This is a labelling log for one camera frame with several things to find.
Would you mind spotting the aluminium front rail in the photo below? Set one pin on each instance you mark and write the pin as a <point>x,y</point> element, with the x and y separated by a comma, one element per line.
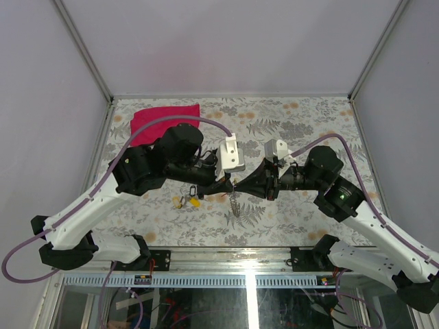
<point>227,260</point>

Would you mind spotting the pink folded cloth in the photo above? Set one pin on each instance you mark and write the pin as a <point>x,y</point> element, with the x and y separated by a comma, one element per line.
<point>144,116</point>

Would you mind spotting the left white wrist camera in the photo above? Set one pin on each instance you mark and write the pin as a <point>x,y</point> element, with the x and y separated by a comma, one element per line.
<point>230,158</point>

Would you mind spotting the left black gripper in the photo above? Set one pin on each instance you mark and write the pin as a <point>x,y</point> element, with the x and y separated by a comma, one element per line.
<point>223,185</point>

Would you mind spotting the aluminium frame post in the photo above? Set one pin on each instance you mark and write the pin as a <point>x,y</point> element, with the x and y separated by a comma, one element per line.
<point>398,12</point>
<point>77,39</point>

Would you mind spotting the yellow tag key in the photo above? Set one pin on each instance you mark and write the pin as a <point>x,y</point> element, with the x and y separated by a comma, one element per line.
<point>178,202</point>

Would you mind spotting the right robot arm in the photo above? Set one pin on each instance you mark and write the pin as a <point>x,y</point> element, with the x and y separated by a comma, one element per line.
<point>406,266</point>

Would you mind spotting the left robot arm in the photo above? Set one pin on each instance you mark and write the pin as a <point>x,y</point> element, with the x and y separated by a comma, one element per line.
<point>71,240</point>

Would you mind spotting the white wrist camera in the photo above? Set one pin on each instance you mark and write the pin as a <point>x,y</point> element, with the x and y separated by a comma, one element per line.
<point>279,156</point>
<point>230,158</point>

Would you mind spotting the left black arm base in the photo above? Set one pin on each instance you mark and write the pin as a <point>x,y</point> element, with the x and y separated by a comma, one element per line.
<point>160,260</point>

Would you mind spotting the left aluminium frame post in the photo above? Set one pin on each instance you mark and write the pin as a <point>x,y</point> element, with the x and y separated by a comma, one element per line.
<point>77,39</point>

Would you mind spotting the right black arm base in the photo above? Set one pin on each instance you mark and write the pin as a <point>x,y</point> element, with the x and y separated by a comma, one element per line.
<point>302,260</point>

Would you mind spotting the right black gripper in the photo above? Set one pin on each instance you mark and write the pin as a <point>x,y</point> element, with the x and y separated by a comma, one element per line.
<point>263,181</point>

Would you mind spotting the orange tag key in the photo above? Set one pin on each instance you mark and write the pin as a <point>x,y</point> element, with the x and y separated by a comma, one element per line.
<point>195,202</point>

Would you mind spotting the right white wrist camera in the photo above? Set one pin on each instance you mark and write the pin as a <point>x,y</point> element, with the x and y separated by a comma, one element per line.
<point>279,156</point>

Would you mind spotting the right aluminium frame post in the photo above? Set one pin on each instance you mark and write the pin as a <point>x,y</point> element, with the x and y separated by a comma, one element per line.
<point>398,12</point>

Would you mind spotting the white slotted cable duct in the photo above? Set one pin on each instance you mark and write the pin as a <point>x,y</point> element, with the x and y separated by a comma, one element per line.
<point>200,281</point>

